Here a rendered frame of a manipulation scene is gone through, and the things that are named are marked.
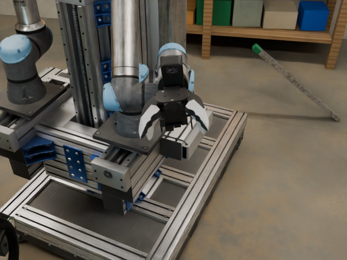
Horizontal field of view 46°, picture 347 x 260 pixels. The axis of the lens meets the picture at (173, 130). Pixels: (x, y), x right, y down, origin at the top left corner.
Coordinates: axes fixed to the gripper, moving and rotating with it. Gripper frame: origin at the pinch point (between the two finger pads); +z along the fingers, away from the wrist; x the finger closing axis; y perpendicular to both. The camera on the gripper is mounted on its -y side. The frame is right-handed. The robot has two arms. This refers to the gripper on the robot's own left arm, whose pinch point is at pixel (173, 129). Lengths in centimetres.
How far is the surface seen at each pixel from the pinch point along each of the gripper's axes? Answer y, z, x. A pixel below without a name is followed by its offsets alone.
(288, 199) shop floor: 132, -92, -49
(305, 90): 112, -169, -77
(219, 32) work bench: 105, -258, -29
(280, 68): 95, -172, -61
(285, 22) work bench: 106, -263, -85
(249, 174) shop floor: 129, -113, -30
